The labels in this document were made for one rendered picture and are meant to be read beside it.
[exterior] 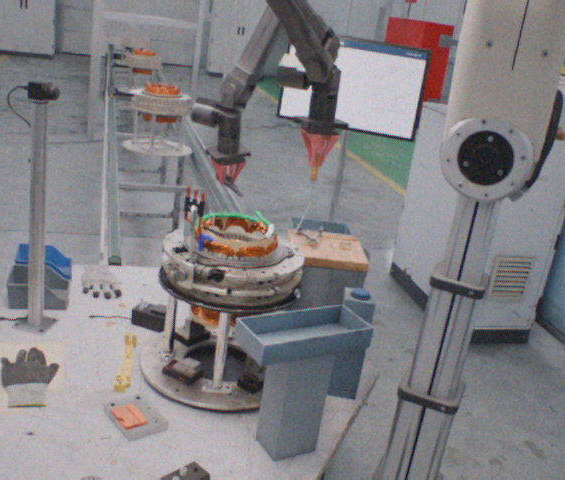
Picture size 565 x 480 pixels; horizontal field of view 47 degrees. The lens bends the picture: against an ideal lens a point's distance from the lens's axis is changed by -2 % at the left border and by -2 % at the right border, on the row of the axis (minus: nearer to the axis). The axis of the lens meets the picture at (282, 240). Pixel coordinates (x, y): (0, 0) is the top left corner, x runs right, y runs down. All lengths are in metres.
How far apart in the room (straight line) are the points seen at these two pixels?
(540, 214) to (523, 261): 0.27
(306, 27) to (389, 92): 1.23
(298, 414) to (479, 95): 0.68
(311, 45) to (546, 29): 0.42
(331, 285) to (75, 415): 0.67
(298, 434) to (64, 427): 0.47
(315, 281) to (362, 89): 1.01
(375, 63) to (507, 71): 1.35
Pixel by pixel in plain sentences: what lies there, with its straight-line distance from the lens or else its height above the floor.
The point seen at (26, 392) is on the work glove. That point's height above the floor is 0.79.
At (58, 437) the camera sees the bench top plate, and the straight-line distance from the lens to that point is 1.40.
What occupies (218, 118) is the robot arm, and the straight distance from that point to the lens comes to 1.70.
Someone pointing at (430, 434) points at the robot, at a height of 0.84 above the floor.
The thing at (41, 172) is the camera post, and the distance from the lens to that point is 1.64.
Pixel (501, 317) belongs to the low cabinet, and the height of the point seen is 0.18.
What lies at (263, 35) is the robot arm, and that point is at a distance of 1.64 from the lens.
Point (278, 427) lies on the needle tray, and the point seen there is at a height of 0.86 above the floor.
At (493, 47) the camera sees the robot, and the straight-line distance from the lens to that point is 1.15.
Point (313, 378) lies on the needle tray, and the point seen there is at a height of 0.96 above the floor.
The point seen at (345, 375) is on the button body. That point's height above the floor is 0.84.
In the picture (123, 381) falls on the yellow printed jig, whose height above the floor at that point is 0.79.
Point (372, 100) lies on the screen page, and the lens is 2.46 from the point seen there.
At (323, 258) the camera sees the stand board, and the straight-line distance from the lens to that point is 1.62.
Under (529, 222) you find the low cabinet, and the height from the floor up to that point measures 0.75.
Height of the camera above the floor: 1.62
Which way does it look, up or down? 19 degrees down
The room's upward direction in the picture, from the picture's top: 9 degrees clockwise
